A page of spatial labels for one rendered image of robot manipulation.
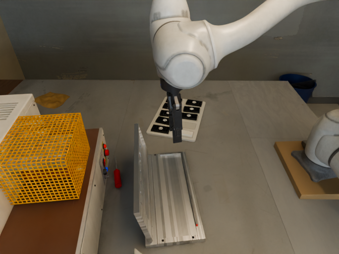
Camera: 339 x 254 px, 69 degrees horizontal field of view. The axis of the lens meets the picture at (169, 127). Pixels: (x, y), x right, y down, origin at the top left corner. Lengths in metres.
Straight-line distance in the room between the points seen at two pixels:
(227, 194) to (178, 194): 0.21
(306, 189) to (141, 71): 2.43
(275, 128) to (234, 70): 1.81
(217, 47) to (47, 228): 0.65
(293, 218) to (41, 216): 0.87
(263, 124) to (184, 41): 1.09
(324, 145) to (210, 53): 0.73
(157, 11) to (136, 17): 2.31
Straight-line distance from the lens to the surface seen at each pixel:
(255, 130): 1.44
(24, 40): 3.44
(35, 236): 0.82
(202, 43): 0.49
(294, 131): 1.52
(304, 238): 1.07
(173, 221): 0.96
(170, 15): 0.62
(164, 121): 1.39
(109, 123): 1.45
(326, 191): 1.20
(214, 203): 1.04
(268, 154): 1.31
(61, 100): 1.76
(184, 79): 0.47
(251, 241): 0.99
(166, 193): 1.03
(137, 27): 2.97
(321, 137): 1.13
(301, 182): 1.19
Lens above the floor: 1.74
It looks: 37 degrees down
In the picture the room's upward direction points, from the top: straight up
